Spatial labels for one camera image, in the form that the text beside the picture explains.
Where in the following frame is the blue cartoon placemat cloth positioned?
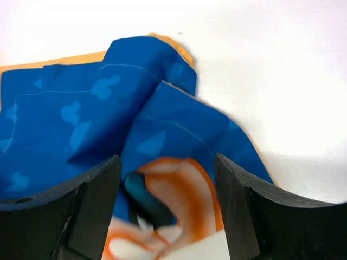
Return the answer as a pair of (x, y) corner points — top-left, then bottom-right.
(0, 32), (274, 260)

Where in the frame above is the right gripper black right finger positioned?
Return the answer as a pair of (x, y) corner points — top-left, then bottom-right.
(214, 154), (346, 260)

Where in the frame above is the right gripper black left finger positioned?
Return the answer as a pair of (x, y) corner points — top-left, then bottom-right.
(1, 155), (121, 259)

